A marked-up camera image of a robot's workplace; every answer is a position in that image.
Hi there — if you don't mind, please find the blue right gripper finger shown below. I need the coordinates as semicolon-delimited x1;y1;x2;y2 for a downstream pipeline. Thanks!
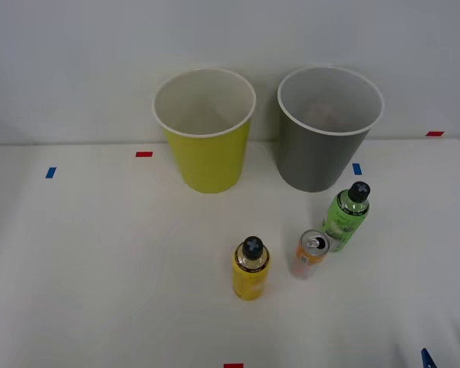
420;347;439;368

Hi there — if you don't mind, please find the red drink can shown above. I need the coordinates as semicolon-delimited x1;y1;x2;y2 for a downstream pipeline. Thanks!
304;100;346;130

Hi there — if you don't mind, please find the orange drink can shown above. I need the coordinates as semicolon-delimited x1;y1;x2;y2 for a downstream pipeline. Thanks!
290;228;331;281

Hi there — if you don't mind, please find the green bottle with black cap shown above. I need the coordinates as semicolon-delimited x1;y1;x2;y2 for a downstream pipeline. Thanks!
320;181;372;254

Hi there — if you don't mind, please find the yellow bottle with black cap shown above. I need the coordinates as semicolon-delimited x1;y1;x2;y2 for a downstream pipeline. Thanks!
232;235;272;302

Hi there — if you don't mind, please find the grey plastic waste bin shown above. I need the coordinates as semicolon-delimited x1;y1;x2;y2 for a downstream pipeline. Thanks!
277;65;386;193

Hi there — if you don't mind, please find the yellow-green plastic waste bin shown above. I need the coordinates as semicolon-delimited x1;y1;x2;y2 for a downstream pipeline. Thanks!
151;67;258;194

